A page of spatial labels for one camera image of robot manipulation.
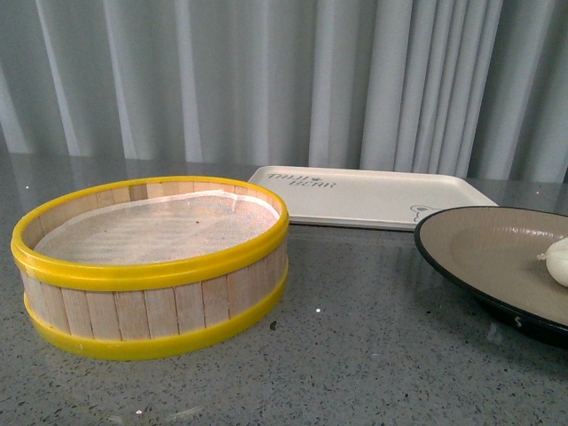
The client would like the beige plate with black rim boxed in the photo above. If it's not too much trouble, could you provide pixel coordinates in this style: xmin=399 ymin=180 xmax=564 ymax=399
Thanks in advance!
xmin=414 ymin=207 xmax=567 ymax=348

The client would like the white steamed bun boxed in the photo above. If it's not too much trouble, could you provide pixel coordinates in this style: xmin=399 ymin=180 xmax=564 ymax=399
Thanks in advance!
xmin=537 ymin=238 xmax=568 ymax=287

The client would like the white bear-print tray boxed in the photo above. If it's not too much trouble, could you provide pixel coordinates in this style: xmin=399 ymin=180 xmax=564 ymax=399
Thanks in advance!
xmin=249 ymin=166 xmax=495 ymax=231

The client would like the white steamer liner cloth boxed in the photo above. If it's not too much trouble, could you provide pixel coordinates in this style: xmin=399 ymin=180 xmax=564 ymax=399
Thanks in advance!
xmin=35 ymin=190 xmax=280 ymax=265

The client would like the yellow-rimmed wooden steamer basket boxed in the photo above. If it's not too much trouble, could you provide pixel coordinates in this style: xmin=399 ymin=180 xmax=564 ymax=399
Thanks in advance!
xmin=11 ymin=176 xmax=289 ymax=360

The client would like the grey pleated curtain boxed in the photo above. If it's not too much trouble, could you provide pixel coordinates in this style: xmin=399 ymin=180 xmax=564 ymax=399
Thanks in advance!
xmin=1 ymin=1 xmax=567 ymax=183

